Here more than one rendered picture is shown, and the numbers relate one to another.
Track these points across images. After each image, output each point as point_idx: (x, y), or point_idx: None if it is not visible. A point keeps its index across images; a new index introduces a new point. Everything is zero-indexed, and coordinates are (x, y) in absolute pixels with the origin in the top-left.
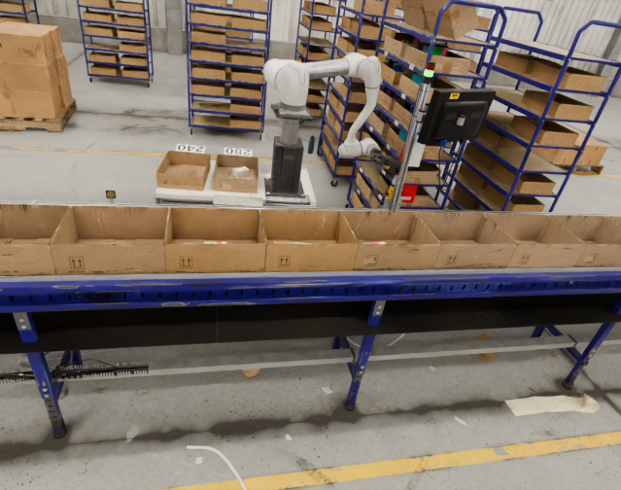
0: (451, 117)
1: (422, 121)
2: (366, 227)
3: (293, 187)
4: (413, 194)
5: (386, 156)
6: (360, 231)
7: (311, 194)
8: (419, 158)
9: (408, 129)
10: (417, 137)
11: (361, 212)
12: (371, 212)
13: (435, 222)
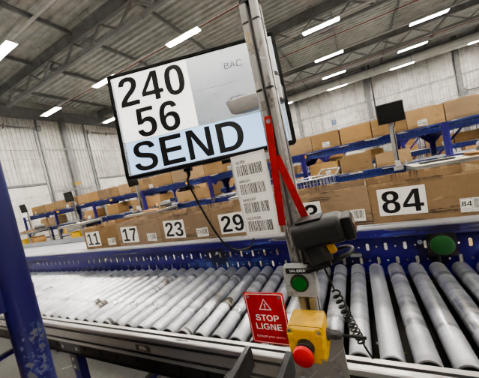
0: None
1: (284, 97)
2: (444, 199)
3: None
4: (254, 319)
5: (337, 216)
6: (456, 204)
7: None
8: (247, 216)
9: (18, 262)
10: (255, 155)
11: (456, 173)
12: (438, 176)
13: (336, 202)
